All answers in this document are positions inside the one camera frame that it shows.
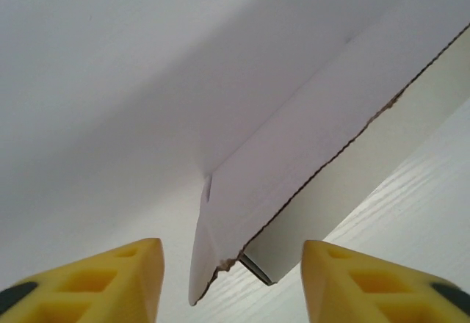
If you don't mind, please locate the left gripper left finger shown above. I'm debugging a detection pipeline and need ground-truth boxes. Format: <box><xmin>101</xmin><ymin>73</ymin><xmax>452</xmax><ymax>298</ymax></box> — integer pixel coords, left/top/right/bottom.
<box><xmin>0</xmin><ymin>237</ymin><xmax>165</xmax><ymax>323</ymax></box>

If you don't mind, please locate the white paper box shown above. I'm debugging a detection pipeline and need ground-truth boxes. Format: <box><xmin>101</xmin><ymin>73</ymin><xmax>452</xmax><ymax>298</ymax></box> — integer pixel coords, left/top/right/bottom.
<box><xmin>187</xmin><ymin>0</ymin><xmax>470</xmax><ymax>308</ymax></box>

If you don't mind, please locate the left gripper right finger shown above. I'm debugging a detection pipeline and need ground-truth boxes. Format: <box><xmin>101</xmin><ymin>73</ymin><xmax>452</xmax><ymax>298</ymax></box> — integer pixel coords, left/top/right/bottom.
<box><xmin>303</xmin><ymin>240</ymin><xmax>470</xmax><ymax>323</ymax></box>

